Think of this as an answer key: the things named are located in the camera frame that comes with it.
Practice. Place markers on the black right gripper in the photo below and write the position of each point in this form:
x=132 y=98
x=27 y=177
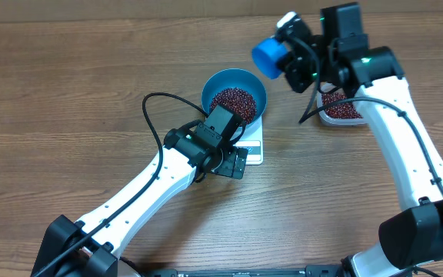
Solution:
x=298 y=73

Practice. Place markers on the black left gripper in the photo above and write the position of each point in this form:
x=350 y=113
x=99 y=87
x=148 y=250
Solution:
x=228 y=169

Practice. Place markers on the blue plastic measuring scoop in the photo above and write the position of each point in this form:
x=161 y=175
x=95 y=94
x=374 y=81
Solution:
x=266 y=55

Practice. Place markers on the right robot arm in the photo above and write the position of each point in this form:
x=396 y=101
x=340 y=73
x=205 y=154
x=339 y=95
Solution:
x=374 y=82

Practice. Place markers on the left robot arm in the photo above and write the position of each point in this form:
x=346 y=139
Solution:
x=93 y=245

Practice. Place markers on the white digital kitchen scale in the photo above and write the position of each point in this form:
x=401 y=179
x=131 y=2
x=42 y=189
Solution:
x=252 y=140

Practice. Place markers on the red beans in bowl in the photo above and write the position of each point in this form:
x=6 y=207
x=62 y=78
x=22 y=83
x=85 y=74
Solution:
x=238 y=100

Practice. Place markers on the blue metal bowl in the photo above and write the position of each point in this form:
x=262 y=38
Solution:
x=236 y=78

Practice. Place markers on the red adzuki beans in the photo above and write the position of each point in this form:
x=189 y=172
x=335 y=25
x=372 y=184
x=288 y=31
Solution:
x=342 y=111

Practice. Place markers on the clear plastic food container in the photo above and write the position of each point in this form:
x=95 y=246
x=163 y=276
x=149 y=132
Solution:
x=333 y=122

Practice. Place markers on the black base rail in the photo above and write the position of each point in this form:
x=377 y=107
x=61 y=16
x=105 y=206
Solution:
x=240 y=273

